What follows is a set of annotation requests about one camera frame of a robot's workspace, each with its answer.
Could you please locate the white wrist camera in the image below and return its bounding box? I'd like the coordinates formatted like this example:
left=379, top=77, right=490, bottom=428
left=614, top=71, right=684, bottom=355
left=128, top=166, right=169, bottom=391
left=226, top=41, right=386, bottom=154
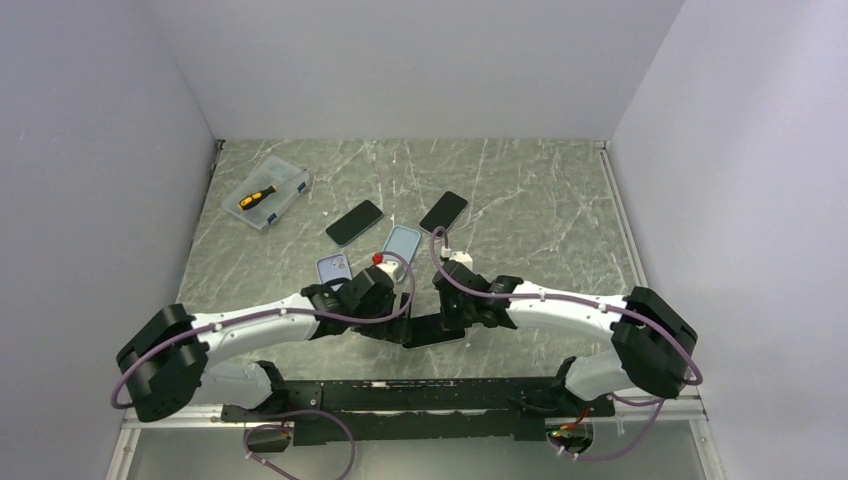
left=372, top=252, right=406, bottom=284
left=440, top=246, right=474, bottom=270

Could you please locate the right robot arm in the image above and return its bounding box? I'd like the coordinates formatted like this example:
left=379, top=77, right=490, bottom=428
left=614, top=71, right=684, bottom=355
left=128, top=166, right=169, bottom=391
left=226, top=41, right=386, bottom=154
left=433, top=260, right=702, bottom=415

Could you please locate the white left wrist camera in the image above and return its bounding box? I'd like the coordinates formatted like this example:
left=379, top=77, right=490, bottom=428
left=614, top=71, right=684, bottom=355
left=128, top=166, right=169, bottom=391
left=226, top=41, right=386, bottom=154
left=372, top=252, right=406, bottom=284

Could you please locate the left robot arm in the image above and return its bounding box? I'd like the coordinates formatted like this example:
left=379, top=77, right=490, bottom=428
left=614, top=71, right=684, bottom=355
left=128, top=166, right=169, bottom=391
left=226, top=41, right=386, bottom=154
left=110, top=266, right=415, bottom=422

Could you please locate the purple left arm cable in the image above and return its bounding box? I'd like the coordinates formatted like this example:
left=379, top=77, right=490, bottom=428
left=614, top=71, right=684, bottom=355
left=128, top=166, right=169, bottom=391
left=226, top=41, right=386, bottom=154
left=110, top=250, right=417, bottom=480

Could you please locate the clear plastic organizer box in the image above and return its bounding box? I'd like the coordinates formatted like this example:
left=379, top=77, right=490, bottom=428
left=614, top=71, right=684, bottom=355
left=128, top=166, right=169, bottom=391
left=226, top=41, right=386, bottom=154
left=221, top=156, right=312, bottom=231

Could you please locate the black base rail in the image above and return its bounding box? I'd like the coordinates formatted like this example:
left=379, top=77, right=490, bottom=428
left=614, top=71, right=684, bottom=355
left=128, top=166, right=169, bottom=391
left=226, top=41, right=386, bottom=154
left=221, top=377, right=615, bottom=446

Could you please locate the silver black phone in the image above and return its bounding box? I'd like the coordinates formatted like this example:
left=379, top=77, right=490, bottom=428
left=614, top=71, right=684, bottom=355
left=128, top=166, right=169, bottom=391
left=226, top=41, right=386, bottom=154
left=402, top=313, right=466, bottom=349

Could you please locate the light blue phone case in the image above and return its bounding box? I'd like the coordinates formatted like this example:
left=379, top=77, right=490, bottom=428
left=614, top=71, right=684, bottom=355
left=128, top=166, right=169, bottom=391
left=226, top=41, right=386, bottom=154
left=382, top=225, right=421, bottom=264

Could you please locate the yellow black screwdriver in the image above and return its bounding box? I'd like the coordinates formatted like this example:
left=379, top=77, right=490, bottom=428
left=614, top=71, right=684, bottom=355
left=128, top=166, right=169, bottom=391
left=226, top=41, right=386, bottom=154
left=238, top=185, right=277, bottom=211

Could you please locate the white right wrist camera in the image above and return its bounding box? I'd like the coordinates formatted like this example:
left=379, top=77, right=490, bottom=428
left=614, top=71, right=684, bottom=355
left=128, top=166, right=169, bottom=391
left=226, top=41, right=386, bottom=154
left=440, top=246, right=474, bottom=270

